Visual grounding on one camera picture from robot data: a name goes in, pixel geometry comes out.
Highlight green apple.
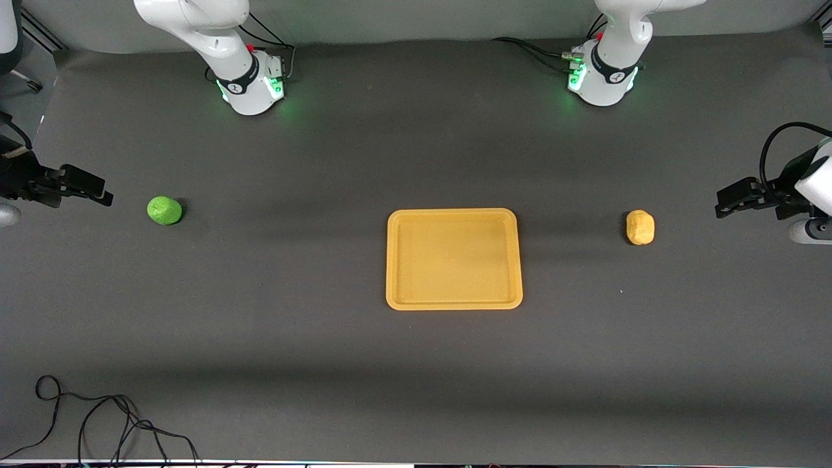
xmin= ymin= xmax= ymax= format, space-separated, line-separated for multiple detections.
xmin=146 ymin=196 xmax=184 ymax=226

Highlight yellow-brown potato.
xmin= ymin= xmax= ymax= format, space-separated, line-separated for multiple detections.
xmin=625 ymin=209 xmax=656 ymax=246

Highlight yellow plastic tray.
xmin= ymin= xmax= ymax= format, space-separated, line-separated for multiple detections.
xmin=385 ymin=208 xmax=524 ymax=311

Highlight black chair base leg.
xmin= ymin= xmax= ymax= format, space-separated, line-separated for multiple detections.
xmin=0 ymin=65 xmax=44 ymax=93

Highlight dark grey table mat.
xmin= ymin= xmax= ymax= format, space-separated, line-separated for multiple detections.
xmin=0 ymin=23 xmax=832 ymax=465

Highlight thin black loose cable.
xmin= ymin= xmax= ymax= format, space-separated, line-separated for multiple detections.
xmin=0 ymin=375 xmax=202 ymax=468

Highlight black left arm base cables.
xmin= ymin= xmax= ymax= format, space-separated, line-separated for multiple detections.
xmin=492 ymin=14 xmax=608 ymax=73

